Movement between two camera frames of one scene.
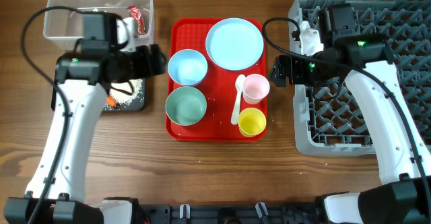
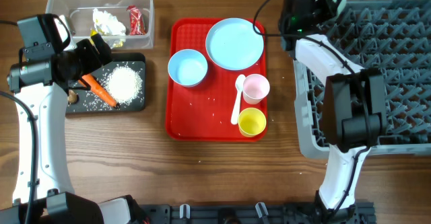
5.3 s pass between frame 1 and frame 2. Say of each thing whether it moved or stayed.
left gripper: moved
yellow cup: stayed
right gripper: moved
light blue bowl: stayed
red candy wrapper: stayed
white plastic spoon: stayed
